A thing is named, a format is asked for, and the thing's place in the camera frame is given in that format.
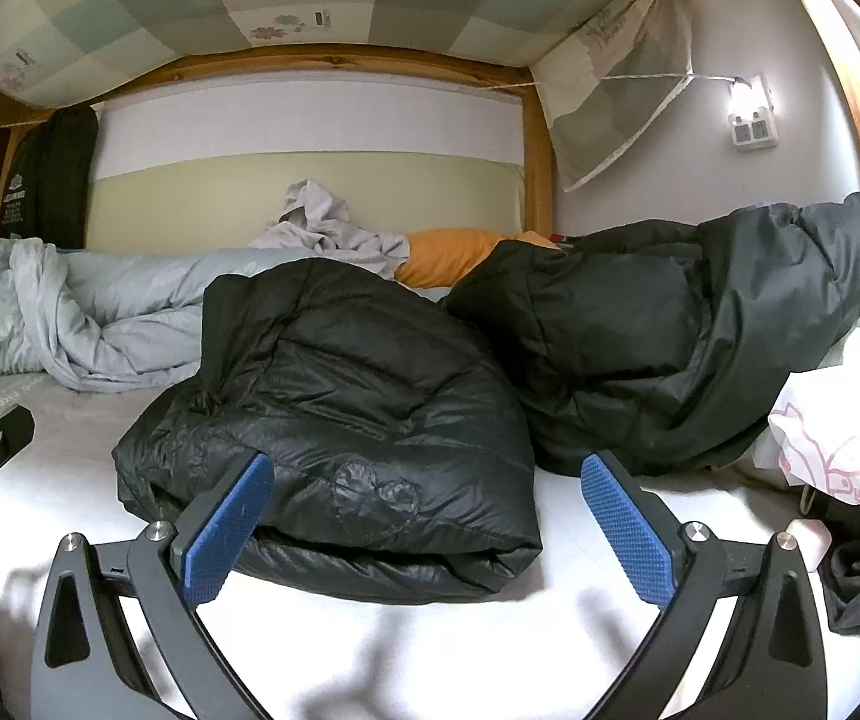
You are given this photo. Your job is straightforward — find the black puffer jacket with emblem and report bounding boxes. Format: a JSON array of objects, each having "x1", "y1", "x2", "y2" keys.
[{"x1": 110, "y1": 256, "x2": 545, "y2": 601}]

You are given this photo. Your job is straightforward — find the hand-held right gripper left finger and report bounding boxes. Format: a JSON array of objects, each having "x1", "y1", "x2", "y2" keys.
[{"x1": 31, "y1": 450, "x2": 276, "y2": 720}]

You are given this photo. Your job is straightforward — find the white bed sheet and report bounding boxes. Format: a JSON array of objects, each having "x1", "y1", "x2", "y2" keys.
[{"x1": 0, "y1": 375, "x2": 860, "y2": 720}]

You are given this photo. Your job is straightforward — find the wall socket with night light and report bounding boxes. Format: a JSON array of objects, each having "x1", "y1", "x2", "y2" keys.
[{"x1": 726, "y1": 73, "x2": 780, "y2": 153}]

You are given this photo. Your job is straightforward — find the black hanging garment bag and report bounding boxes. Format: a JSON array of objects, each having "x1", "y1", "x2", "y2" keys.
[{"x1": 0, "y1": 103, "x2": 99, "y2": 250}]

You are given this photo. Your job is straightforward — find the dark grey padded coat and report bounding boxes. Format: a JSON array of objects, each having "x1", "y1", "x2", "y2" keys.
[{"x1": 535, "y1": 181, "x2": 860, "y2": 477}]

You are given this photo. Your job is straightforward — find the white cloth with pink print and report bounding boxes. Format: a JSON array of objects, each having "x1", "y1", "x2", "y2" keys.
[{"x1": 748, "y1": 285, "x2": 860, "y2": 507}]

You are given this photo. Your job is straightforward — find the orange pillow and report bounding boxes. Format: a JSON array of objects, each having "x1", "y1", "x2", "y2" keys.
[{"x1": 398, "y1": 229, "x2": 562, "y2": 292}]

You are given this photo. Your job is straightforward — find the checkered tied curtain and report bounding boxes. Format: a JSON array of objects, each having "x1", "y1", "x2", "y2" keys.
[{"x1": 531, "y1": 0, "x2": 701, "y2": 192}]

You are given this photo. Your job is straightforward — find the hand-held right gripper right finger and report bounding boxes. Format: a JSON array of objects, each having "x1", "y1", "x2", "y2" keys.
[{"x1": 581, "y1": 450, "x2": 830, "y2": 720}]

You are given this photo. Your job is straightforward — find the light blue duvet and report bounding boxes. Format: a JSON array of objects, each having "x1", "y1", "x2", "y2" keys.
[{"x1": 0, "y1": 238, "x2": 311, "y2": 393}]

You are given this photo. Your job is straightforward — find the small white device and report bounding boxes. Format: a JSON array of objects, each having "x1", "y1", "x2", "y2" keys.
[{"x1": 786, "y1": 517, "x2": 832, "y2": 571}]

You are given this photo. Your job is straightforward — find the grey crumpled garment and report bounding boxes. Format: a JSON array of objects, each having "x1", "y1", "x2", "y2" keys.
[{"x1": 250, "y1": 178, "x2": 410, "y2": 277}]

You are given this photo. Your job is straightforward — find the wooden bed frame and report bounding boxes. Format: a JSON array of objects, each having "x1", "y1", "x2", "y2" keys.
[{"x1": 0, "y1": 0, "x2": 860, "y2": 241}]

